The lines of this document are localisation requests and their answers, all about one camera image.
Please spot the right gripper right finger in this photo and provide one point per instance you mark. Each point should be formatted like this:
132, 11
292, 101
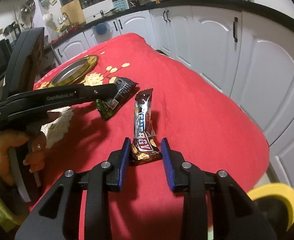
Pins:
234, 214

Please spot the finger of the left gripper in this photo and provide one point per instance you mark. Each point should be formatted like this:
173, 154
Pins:
101, 92

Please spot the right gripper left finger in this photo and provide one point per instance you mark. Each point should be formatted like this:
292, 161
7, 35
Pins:
57, 214

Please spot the dark snack wrapper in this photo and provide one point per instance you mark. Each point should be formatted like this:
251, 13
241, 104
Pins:
109, 107

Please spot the energy bar wrapper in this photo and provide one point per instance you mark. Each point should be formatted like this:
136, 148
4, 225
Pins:
144, 149

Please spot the yellow rimmed trash bin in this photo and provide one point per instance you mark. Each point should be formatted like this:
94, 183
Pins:
276, 202

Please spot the person's left hand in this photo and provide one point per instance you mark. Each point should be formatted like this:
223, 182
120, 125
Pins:
34, 159

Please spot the gold rimmed metal plate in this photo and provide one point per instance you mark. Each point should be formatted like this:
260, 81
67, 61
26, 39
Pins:
75, 71

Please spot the wooden cutting board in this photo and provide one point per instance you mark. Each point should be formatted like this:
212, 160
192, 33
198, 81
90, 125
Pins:
74, 12

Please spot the red floral blanket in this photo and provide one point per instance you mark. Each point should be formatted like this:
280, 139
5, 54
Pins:
207, 127

